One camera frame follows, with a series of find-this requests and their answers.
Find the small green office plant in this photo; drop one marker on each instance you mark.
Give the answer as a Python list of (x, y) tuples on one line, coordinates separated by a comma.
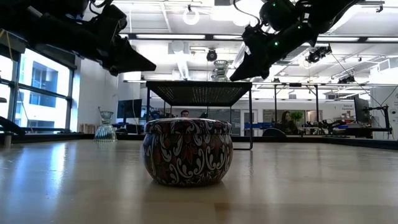
[(297, 115)]

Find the black ceiling camera rig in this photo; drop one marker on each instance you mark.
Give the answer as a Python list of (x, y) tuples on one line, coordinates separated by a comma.
[(318, 54)]

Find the black background robot arm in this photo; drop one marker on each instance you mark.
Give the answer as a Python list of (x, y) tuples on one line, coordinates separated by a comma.
[(329, 125)]

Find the black bar with light strips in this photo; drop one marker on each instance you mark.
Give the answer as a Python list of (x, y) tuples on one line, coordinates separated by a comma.
[(208, 37)]

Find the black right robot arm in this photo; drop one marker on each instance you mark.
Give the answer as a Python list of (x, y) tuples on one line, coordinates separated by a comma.
[(326, 9)]

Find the clear ribbed glass candlestick holder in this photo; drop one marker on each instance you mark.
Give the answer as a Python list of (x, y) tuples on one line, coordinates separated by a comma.
[(105, 132), (221, 76)]

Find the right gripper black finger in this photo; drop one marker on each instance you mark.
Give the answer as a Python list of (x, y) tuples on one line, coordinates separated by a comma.
[(255, 67)]

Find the black computer monitor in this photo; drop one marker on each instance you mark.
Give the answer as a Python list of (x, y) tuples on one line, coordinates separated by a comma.
[(360, 109), (129, 109)]

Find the black perforated metal rack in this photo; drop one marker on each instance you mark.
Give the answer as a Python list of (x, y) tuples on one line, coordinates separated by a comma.
[(199, 93)]

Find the black office desk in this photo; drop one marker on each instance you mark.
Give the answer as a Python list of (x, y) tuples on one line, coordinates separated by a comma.
[(367, 130)]

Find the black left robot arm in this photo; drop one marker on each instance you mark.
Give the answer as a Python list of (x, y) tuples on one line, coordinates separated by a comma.
[(46, 28)]

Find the black round overhead camera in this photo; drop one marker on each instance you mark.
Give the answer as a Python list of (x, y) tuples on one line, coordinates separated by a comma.
[(211, 55)]

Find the dark swirl-patterned candle tin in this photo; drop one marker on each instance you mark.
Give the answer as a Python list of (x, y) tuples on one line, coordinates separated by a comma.
[(186, 152)]

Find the black table frame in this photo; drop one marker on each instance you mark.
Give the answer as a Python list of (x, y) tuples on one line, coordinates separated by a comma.
[(62, 137)]

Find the large window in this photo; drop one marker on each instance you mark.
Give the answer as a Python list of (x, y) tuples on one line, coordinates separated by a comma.
[(43, 93)]

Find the wooden blocks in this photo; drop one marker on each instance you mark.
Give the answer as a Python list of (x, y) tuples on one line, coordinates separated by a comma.
[(88, 128)]

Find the person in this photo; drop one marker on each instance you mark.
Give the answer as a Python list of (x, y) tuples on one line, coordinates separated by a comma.
[(185, 113), (286, 123)]

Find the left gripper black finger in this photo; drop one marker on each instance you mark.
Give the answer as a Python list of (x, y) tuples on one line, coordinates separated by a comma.
[(127, 62)]

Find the black office chair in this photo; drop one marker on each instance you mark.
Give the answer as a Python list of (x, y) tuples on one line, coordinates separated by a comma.
[(273, 132)]

